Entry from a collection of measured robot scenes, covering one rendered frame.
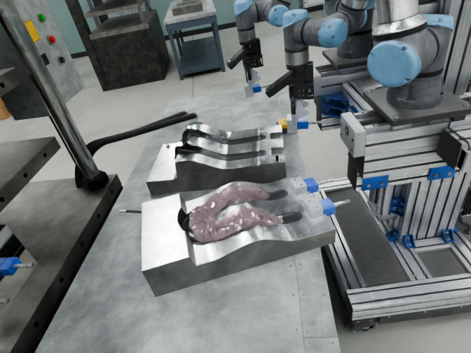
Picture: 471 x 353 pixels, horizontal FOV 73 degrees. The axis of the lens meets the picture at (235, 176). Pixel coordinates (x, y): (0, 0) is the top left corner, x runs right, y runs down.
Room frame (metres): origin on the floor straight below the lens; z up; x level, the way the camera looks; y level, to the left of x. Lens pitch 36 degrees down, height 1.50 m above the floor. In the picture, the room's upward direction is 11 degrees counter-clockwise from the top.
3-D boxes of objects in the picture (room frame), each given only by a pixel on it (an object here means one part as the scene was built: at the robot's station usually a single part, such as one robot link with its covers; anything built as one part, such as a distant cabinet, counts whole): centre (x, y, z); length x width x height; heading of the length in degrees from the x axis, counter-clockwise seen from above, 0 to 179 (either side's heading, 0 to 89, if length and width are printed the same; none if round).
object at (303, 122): (1.02, -0.29, 0.93); 0.13 x 0.05 x 0.05; 74
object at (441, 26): (0.84, -0.57, 1.20); 0.13 x 0.12 x 0.14; 127
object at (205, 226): (0.68, 0.03, 0.90); 0.26 x 0.18 x 0.08; 97
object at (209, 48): (5.58, 0.18, 0.46); 1.90 x 0.70 x 0.92; 0
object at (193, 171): (1.04, 0.05, 0.87); 0.50 x 0.26 x 0.14; 80
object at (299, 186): (0.76, -0.23, 0.86); 0.13 x 0.05 x 0.05; 97
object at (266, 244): (0.67, 0.03, 0.86); 0.50 x 0.26 x 0.11; 97
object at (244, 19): (1.44, -0.17, 1.25); 0.09 x 0.08 x 0.11; 95
